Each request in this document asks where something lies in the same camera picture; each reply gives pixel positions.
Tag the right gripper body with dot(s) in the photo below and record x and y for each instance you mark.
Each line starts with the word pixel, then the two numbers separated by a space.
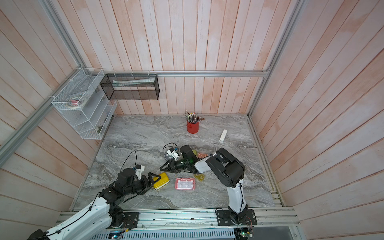
pixel 182 165

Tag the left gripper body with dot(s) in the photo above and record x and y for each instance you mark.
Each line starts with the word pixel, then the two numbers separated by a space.
pixel 139 186

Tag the yellow lid white pillbox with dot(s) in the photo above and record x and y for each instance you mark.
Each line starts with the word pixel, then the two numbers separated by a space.
pixel 164 181

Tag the orange pillbox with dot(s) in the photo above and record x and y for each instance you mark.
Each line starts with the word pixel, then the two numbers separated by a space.
pixel 201 155

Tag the small yellow pillbox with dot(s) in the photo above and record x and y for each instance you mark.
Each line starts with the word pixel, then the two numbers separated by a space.
pixel 199 177

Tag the red pillbox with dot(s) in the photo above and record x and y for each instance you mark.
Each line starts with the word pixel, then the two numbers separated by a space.
pixel 185 184

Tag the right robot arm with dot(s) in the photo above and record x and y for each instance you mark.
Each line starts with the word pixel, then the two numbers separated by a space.
pixel 228 169

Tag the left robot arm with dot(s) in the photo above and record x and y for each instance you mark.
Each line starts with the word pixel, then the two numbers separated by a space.
pixel 104 211

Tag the red pen cup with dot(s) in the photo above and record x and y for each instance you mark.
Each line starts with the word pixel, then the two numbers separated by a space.
pixel 193 127

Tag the white rectangular device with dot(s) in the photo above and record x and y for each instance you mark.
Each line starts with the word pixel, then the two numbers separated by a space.
pixel 223 136

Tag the black mesh basket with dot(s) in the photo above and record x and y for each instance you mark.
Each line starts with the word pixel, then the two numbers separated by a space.
pixel 131 87

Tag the tape roll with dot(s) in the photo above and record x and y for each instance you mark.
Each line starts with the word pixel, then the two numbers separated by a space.
pixel 76 102

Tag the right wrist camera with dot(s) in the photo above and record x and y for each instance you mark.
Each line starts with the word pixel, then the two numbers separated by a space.
pixel 175 153

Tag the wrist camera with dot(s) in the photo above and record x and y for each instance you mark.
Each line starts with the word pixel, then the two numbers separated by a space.
pixel 175 153
pixel 139 169

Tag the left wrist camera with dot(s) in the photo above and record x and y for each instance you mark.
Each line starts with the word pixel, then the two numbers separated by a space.
pixel 139 169

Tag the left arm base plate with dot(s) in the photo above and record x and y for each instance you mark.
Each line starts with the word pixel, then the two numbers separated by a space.
pixel 127 220

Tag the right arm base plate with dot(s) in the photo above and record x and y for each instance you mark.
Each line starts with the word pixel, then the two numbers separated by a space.
pixel 230 218

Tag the white wire shelf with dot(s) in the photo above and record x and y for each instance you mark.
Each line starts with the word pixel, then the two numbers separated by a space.
pixel 93 119

